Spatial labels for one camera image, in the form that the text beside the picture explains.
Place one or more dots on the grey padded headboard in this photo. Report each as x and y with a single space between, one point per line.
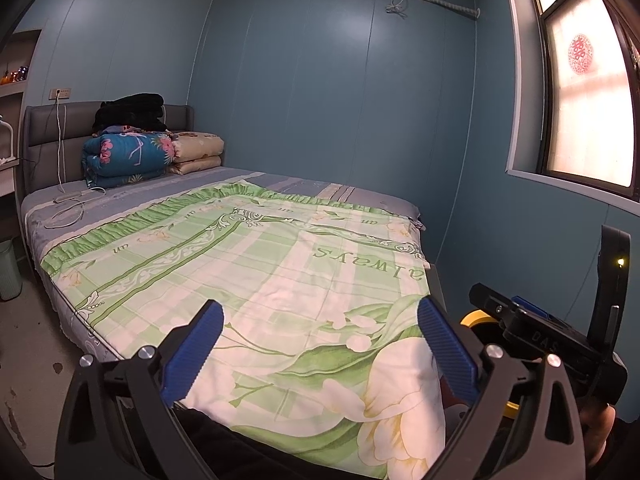
45 140

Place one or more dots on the blue floral folded quilt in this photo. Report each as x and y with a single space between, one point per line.
127 155

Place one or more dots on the wall power outlet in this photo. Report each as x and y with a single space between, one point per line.
60 93

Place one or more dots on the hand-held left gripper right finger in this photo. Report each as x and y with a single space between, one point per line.
447 350

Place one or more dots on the wrapped air conditioner pipe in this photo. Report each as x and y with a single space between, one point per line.
440 0

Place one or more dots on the bed with green floral sheet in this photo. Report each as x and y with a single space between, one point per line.
300 182

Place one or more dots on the white shelf unit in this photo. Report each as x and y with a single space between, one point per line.
10 160

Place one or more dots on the window with frosted glass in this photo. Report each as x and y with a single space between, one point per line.
590 110

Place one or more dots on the person's right hand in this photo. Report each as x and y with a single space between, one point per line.
600 432

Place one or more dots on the red paper-cut window decoration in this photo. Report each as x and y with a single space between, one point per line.
581 55

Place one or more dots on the green floral bedspread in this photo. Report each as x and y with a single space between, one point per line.
280 270

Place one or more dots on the small shelf ornaments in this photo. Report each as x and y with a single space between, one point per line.
15 75

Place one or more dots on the small green waste bin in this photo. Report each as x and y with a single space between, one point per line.
10 270

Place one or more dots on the black clothing pile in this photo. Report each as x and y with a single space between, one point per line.
132 110

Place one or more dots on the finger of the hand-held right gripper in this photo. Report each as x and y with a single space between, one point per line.
530 306
490 301

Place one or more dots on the beige folded quilt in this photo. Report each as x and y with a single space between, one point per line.
197 152

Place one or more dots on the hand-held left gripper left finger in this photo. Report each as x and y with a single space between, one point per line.
192 345

